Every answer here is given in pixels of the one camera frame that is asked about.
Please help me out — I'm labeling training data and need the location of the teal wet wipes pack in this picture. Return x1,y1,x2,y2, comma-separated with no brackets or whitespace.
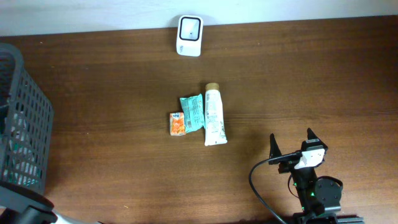
180,94,205,133

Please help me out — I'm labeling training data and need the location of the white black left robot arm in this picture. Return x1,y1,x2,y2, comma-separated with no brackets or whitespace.
1,181,84,224

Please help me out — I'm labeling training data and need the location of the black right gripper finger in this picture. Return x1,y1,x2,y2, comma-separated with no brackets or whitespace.
269,134,282,165
306,128,320,142

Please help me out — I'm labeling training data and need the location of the white tube with gold cap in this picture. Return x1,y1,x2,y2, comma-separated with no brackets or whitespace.
205,83,228,146

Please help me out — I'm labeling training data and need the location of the dark grey plastic basket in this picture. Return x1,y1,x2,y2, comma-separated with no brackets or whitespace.
1,43,54,195

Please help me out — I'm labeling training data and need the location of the small orange juice carton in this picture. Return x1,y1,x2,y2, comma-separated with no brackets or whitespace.
170,112,186,136

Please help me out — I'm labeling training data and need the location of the white barcode scanner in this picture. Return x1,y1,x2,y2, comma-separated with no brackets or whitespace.
176,15,203,57

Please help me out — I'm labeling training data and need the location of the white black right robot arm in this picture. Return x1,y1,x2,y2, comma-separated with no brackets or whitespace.
269,128,364,224

